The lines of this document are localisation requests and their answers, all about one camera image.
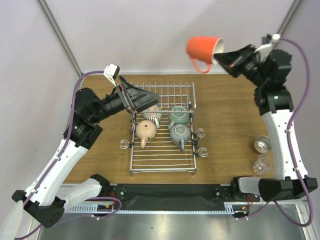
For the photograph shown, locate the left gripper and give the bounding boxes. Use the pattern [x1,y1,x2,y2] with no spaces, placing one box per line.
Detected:
[90,76,159,124]

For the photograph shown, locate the white ribbed mug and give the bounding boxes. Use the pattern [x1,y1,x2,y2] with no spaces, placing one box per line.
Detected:
[143,105,163,129]

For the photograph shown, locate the beige ceramic mug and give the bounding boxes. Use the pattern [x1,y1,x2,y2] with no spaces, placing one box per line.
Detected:
[135,120,157,149]

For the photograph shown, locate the orange mug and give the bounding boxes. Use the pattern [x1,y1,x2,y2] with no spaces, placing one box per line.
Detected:
[186,36,225,74]

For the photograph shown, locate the teal ceramic mug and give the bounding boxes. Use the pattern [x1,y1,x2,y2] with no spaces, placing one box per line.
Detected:
[168,106,189,131]

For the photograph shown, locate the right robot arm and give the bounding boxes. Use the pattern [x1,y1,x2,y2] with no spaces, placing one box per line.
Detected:
[213,44,318,202]

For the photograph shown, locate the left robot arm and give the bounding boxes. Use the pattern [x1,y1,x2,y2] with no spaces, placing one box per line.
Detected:
[12,76,159,228]

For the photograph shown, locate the steel tumbler cup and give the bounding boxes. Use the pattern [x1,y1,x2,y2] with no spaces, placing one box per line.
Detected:
[252,135,272,155]

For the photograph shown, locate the black base mat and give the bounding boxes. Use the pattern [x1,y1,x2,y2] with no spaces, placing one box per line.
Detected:
[109,183,232,204]

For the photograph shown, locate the clear glass cup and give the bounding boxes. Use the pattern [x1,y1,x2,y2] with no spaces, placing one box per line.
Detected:
[252,153,274,176]

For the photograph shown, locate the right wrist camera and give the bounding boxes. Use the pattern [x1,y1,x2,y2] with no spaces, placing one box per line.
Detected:
[254,33,281,58]

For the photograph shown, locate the metal wire dish rack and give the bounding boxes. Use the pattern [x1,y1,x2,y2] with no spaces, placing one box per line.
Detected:
[129,82,197,174]

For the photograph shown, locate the white cable duct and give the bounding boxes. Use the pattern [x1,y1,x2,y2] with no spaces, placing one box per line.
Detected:
[66,201,249,215]

